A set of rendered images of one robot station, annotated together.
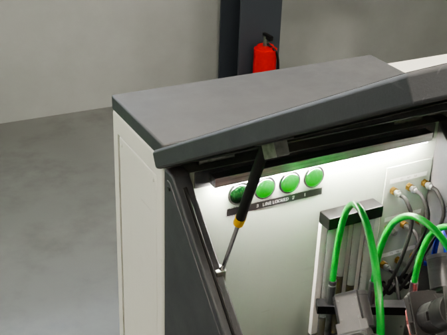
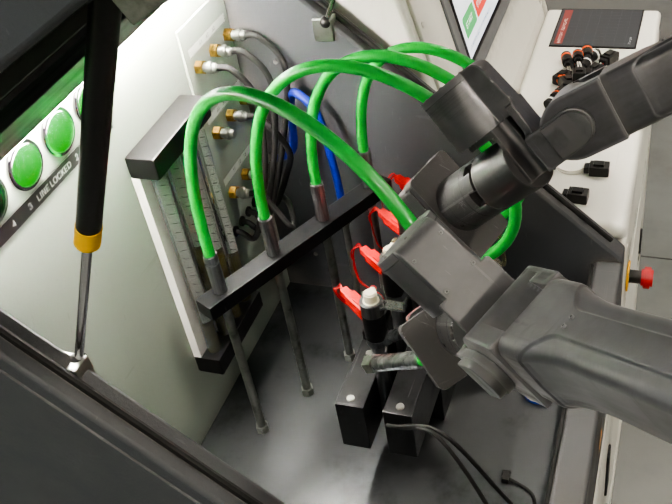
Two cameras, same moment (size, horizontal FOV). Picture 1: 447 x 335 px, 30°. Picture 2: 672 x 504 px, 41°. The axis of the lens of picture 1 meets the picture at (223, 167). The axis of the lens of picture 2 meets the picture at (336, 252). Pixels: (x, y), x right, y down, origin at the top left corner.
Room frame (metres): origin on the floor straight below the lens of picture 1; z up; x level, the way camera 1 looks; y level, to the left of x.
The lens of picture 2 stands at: (0.72, 0.13, 1.82)
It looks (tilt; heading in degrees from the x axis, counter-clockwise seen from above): 39 degrees down; 324
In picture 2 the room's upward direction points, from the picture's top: 11 degrees counter-clockwise
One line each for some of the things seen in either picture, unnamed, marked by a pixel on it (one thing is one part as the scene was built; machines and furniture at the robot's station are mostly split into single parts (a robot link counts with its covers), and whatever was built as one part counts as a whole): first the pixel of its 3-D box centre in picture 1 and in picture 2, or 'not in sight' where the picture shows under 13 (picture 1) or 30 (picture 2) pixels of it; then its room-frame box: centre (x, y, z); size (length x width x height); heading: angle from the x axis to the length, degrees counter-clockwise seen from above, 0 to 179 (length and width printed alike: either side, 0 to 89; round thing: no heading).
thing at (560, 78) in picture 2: not in sight; (582, 73); (1.55, -1.06, 1.01); 0.23 x 0.11 x 0.06; 118
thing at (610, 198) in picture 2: not in sight; (579, 104); (1.53, -1.03, 0.97); 0.70 x 0.22 x 0.03; 118
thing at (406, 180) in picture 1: (405, 224); (235, 114); (1.67, -0.43, 1.20); 0.13 x 0.03 x 0.31; 118
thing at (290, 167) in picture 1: (327, 156); (94, 49); (1.56, -0.22, 1.43); 0.54 x 0.03 x 0.02; 118
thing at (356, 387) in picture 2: not in sight; (414, 352); (1.39, -0.45, 0.91); 0.34 x 0.10 x 0.15; 118
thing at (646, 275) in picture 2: not in sight; (640, 277); (1.30, -0.87, 0.80); 0.05 x 0.04 x 0.05; 118
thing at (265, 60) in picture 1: (265, 73); not in sight; (5.11, -0.25, 0.29); 0.17 x 0.15 x 0.54; 117
